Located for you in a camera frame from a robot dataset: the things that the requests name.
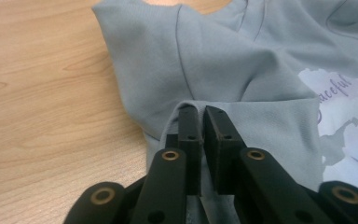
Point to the grey printed T-shirt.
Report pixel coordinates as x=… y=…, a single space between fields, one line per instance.
x=230 y=71

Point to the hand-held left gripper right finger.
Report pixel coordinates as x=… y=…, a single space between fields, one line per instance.
x=222 y=149

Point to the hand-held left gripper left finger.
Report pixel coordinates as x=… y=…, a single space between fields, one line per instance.
x=188 y=146

